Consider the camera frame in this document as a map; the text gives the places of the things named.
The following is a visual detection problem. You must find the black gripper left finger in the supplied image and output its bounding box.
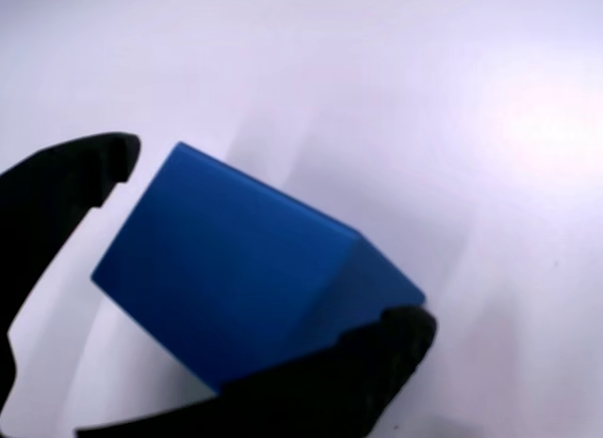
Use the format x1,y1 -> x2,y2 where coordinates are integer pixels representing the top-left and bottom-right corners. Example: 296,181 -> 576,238
0,132 -> 141,402

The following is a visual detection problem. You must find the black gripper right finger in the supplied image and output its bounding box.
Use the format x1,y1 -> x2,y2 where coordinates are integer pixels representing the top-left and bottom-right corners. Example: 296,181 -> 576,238
73,304 -> 438,438

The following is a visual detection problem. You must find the blue block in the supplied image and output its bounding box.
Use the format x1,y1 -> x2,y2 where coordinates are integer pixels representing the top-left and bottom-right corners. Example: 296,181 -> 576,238
90,141 -> 428,396

